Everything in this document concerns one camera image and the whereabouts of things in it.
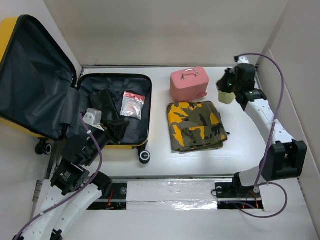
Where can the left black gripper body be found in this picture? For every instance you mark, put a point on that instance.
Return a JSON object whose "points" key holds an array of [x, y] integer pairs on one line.
{"points": [[107, 130]]}

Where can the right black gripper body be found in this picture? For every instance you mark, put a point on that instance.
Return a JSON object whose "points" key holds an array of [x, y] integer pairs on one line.
{"points": [[237, 87]]}

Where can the pale yellow-green mug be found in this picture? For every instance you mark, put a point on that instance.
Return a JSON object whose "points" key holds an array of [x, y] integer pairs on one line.
{"points": [[226, 97]]}

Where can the black pouch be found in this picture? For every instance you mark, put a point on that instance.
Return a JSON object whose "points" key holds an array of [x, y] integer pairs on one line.
{"points": [[104, 102]]}

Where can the clear plastic bag red label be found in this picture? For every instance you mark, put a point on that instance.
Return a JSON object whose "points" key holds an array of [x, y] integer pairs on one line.
{"points": [[132, 105]]}

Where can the pink cosmetic case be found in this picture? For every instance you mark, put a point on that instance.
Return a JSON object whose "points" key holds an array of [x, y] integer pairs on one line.
{"points": [[189, 84]]}

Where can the camouflage garment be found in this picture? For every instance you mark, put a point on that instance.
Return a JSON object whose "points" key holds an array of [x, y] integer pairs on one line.
{"points": [[195, 126]]}

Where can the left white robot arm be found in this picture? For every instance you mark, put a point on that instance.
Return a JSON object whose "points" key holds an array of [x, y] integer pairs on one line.
{"points": [[72, 188]]}

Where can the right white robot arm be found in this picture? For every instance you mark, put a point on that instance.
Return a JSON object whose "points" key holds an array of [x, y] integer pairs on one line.
{"points": [[284, 156]]}

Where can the yellow hard-shell suitcase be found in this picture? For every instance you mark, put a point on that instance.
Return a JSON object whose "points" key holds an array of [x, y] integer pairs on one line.
{"points": [[41, 93]]}

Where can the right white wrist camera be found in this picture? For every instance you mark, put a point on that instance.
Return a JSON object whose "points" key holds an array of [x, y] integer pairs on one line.
{"points": [[241, 60]]}

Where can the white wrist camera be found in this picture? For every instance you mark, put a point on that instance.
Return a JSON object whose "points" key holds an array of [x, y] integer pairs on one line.
{"points": [[93, 118], [241, 60]]}

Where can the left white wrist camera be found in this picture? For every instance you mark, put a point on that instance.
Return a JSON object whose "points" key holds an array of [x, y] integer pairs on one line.
{"points": [[93, 118]]}

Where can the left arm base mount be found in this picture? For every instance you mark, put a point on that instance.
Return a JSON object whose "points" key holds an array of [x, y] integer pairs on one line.
{"points": [[114, 199]]}

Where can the metal rail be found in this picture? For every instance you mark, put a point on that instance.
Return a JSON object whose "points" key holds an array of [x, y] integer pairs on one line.
{"points": [[167, 177]]}

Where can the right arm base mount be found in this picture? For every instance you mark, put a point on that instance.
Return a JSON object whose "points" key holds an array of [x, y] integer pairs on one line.
{"points": [[233, 196]]}

